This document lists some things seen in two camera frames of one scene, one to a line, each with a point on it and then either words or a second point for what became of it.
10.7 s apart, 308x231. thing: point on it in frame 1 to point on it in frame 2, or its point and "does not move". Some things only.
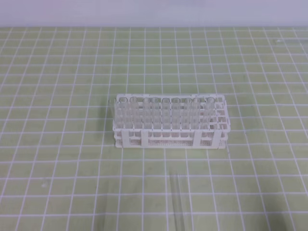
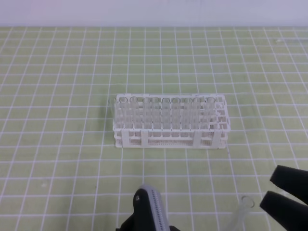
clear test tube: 177,202 to 245,204
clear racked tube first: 123,111 does not move
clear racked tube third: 147,113 does not move
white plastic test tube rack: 169,121 does not move
